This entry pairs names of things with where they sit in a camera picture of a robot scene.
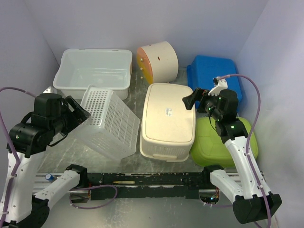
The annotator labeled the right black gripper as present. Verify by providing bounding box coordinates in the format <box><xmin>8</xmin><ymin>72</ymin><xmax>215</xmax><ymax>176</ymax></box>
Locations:
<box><xmin>182</xmin><ymin>87</ymin><xmax>222</xmax><ymax>121</ymax></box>

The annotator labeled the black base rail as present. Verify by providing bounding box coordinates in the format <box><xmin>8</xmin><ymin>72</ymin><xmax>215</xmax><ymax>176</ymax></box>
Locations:
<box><xmin>85</xmin><ymin>171</ymin><xmax>216</xmax><ymax>200</ymax></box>

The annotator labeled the aluminium extrusion rail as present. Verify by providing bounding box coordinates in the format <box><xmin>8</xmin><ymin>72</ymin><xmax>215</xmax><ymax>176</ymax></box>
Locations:
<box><xmin>32</xmin><ymin>170</ymin><xmax>256</xmax><ymax>194</ymax></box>

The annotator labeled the green plastic basin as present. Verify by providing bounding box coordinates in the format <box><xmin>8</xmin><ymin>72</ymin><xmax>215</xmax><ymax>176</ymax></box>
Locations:
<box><xmin>190</xmin><ymin>116</ymin><xmax>259</xmax><ymax>168</ymax></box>

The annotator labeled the cream cylinder orange-faced drawer unit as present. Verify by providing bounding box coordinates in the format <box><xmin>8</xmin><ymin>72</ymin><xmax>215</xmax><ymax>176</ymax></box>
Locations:
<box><xmin>136</xmin><ymin>41</ymin><xmax>179</xmax><ymax>84</ymax></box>

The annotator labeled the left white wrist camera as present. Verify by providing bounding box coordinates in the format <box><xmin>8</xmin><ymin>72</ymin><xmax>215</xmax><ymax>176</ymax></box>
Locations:
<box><xmin>43</xmin><ymin>86</ymin><xmax>57</xmax><ymax>94</ymax></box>

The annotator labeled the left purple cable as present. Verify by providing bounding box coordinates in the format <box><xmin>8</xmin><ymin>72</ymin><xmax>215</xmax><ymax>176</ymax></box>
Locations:
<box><xmin>0</xmin><ymin>86</ymin><xmax>118</xmax><ymax>223</ymax></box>

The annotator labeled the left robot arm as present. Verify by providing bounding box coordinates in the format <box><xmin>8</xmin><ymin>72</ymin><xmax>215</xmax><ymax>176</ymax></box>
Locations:
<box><xmin>0</xmin><ymin>93</ymin><xmax>91</xmax><ymax>228</ymax></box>

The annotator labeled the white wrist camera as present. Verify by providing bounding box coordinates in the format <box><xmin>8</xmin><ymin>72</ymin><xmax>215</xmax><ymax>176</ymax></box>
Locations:
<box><xmin>43</xmin><ymin>86</ymin><xmax>57</xmax><ymax>94</ymax></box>
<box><xmin>208</xmin><ymin>76</ymin><xmax>228</xmax><ymax>96</ymax></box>

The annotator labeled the blue plastic tub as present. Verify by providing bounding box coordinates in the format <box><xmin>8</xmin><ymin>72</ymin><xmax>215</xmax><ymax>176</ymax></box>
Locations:
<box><xmin>187</xmin><ymin>55</ymin><xmax>237</xmax><ymax>90</ymax></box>

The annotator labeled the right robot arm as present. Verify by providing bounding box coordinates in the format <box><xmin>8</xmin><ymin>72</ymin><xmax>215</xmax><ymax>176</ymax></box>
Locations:
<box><xmin>182</xmin><ymin>88</ymin><xmax>282</xmax><ymax>226</ymax></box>

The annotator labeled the cream perforated basket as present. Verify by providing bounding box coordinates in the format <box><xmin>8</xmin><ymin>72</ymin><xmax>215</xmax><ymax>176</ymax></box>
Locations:
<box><xmin>139</xmin><ymin>83</ymin><xmax>196</xmax><ymax>162</ymax></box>

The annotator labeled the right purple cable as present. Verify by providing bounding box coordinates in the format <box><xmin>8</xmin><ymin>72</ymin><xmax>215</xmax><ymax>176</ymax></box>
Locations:
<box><xmin>210</xmin><ymin>74</ymin><xmax>273</xmax><ymax>228</ymax></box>

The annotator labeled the small blue capacitor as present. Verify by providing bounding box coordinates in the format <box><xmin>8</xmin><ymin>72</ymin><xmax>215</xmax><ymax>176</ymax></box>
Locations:
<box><xmin>45</xmin><ymin>173</ymin><xmax>56</xmax><ymax>182</ymax></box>

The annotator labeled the purple cable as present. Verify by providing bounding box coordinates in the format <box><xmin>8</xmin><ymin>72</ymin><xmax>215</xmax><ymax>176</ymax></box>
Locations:
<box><xmin>0</xmin><ymin>86</ymin><xmax>118</xmax><ymax>223</ymax></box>
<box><xmin>210</xmin><ymin>74</ymin><xmax>273</xmax><ymax>228</ymax></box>

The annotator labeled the clear perforated plastic basket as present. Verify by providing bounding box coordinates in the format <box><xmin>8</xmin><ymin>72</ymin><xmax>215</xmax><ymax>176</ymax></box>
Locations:
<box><xmin>73</xmin><ymin>85</ymin><xmax>140</xmax><ymax>161</ymax></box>

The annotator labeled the white plastic tray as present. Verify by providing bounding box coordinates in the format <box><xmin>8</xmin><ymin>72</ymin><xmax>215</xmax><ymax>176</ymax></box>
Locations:
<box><xmin>53</xmin><ymin>49</ymin><xmax>133</xmax><ymax>100</ymax></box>

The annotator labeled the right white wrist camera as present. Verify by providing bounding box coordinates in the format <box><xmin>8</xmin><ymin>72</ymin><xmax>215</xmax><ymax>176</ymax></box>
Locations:
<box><xmin>208</xmin><ymin>76</ymin><xmax>228</xmax><ymax>96</ymax></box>

